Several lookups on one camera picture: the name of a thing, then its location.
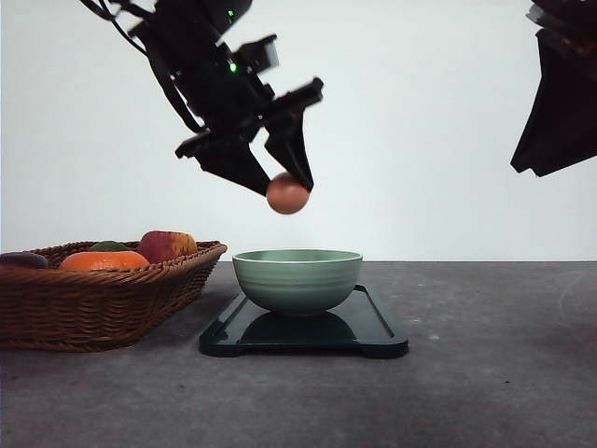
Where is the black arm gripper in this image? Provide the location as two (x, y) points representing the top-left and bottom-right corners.
(510, 0), (597, 176)
(129, 0), (324, 196)

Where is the brown egg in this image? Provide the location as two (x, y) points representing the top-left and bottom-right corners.
(266, 173), (311, 215)

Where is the green ceramic bowl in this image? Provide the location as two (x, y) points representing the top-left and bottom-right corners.
(232, 249), (363, 315)

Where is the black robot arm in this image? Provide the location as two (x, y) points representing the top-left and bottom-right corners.
(130, 0), (324, 196)

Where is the brown wicker basket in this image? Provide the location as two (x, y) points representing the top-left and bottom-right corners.
(0, 241), (227, 352)

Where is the red yellow apple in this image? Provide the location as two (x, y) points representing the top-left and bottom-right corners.
(140, 230), (198, 262)

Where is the orange tangerine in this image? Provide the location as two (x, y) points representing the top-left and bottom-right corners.
(60, 251), (150, 271)

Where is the dark green fruit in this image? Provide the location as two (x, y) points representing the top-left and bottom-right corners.
(88, 241), (131, 252)

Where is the black rectangular tray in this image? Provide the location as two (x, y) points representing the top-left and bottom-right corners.
(199, 285), (410, 357)

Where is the dark purple fruit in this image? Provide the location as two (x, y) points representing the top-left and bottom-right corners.
(0, 252), (49, 269)

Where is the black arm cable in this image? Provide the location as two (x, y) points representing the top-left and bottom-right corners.
(80, 0), (206, 133)

